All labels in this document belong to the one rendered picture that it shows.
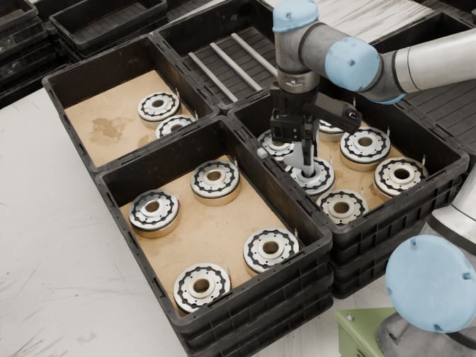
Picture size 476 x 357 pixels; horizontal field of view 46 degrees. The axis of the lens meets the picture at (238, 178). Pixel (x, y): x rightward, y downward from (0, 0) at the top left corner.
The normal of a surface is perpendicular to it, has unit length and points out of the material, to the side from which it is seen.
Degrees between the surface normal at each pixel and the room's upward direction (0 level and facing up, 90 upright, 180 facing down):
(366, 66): 88
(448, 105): 0
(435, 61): 61
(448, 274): 52
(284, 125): 86
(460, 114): 0
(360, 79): 88
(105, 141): 0
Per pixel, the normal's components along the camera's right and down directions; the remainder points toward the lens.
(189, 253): -0.14, -0.67
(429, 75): -0.47, 0.62
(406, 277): -0.71, -0.01
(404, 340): -0.58, -0.49
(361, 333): 0.49, -0.82
